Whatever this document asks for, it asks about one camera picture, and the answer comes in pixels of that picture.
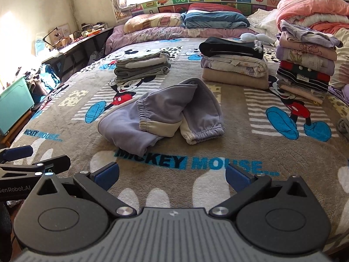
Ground white cream quilt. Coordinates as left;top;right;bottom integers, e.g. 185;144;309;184
247;8;279;41

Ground lavender sweatpants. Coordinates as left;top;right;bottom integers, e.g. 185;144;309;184
98;78;224;157

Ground black folded garment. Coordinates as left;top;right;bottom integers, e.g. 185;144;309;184
199;37;264;60

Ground grey folded clothes stack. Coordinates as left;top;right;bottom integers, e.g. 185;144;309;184
114;50;171;81

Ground teal storage box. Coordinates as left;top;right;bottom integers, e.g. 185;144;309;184
0;77;34;135

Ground Mickey Mouse fleece blanket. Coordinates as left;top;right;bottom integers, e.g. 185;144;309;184
12;38;348;251

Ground beige folded blanket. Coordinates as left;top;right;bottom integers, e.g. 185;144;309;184
202;68;269;89

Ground floral folded blanket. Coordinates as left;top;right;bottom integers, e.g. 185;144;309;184
200;55;269;78

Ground dark side desk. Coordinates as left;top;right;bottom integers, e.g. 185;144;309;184
42;27;114;82

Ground red folded blanket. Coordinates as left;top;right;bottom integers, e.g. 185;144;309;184
188;2;242;14

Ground orange patterned pillow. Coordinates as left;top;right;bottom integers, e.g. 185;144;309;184
124;12;183;34

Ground tall folded clothes stack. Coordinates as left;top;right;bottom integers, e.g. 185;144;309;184
276;20;348;104

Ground pink rolled quilt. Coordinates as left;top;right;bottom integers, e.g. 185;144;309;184
276;0;348;34

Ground blue folded quilt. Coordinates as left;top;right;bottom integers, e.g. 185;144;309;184
181;10;250;29

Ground colourful alphabet headboard mat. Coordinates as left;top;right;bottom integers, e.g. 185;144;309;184
112;0;279;22

